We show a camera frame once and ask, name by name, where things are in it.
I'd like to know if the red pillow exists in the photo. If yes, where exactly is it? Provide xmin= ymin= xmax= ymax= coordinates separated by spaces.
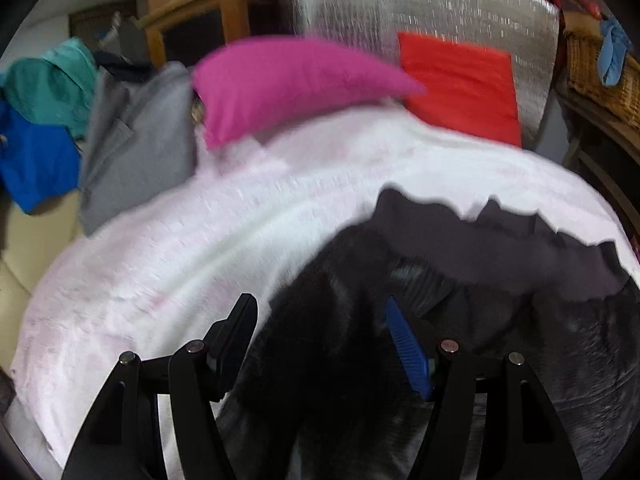
xmin=397 ymin=31 xmax=523 ymax=148

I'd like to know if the light blue cloth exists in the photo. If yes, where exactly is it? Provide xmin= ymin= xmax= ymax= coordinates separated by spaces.
xmin=597 ymin=20 xmax=633 ymax=87

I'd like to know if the pink pillow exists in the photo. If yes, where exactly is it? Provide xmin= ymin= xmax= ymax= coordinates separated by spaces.
xmin=191 ymin=35 xmax=428 ymax=151

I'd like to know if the teal jacket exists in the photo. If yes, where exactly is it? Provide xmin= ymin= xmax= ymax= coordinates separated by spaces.
xmin=0 ymin=36 xmax=98 ymax=140

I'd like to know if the blue jacket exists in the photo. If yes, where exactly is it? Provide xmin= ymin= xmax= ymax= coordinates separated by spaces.
xmin=0 ymin=100 xmax=83 ymax=215

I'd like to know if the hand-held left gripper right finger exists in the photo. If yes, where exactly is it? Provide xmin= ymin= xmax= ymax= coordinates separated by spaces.
xmin=385 ymin=296 xmax=583 ymax=480

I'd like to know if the wooden table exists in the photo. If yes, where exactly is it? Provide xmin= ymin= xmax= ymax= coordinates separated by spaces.
xmin=552 ymin=75 xmax=640 ymax=241

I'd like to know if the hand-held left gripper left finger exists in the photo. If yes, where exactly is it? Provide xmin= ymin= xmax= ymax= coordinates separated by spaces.
xmin=61 ymin=292 xmax=259 ymax=480

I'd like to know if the wicker basket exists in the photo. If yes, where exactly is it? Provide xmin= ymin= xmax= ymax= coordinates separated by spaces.
xmin=564 ymin=30 xmax=640 ymax=128

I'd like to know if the grey garment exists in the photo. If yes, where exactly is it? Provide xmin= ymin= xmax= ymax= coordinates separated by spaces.
xmin=77 ymin=61 xmax=198 ymax=237

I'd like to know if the silver foil insulation panel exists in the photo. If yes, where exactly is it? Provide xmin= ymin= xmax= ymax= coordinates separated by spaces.
xmin=280 ymin=0 xmax=560 ymax=148

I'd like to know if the dark navy garment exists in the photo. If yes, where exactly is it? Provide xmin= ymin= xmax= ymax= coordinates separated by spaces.
xmin=92 ymin=49 xmax=156 ymax=81

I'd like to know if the white fleece blanket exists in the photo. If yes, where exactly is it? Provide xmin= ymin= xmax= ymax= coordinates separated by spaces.
xmin=10 ymin=107 xmax=638 ymax=471

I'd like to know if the cream sofa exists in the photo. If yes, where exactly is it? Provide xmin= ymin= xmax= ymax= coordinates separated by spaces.
xmin=0 ymin=195 xmax=86 ymax=376

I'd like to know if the black puffer jacket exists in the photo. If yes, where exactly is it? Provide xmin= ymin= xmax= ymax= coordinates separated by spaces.
xmin=217 ymin=187 xmax=640 ymax=480

